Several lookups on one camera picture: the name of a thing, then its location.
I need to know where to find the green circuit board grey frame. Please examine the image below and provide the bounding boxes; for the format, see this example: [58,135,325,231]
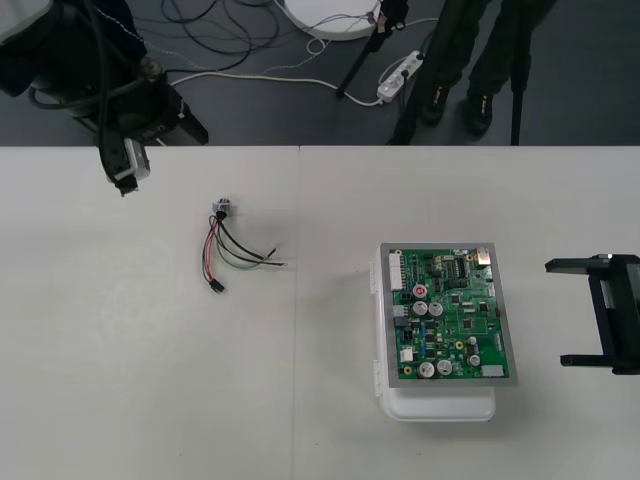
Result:
[379,242,521,391]

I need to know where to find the white round base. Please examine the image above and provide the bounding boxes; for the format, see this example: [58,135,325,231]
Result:
[282,0,384,42]

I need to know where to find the red black green cable bundle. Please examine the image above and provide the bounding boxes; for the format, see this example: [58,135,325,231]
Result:
[199,198,290,297]

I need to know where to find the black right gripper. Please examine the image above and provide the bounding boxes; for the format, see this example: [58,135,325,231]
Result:
[543,253,640,376]

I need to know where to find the white floor cable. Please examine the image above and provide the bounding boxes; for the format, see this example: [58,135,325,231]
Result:
[167,69,384,107]

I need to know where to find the white power strip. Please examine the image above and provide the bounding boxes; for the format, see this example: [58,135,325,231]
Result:
[376,49,426,105]

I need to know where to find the black left wrist camera cable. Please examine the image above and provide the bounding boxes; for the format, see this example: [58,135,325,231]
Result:
[94,0,141,200]

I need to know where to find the round grey metal knob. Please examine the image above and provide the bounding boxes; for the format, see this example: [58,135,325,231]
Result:
[137,54,166,84]

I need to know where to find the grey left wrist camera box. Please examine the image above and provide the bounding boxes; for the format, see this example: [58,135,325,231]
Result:
[122,138,152,182]

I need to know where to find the thin pale cord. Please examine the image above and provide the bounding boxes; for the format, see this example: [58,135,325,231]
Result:
[264,17,441,77]

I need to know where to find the black floor cable tangle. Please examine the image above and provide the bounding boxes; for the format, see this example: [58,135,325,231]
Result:
[132,0,284,76]

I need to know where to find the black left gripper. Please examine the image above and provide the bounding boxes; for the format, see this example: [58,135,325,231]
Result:
[112,83,210,146]

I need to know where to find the dark fabric with white stitching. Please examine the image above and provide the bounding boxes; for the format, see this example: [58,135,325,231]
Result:
[52,0,147,66]

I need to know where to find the black tripod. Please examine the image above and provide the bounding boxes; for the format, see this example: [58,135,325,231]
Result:
[335,0,407,100]
[391,0,536,147]

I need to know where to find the person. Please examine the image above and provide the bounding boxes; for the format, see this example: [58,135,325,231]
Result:
[418,0,535,135]

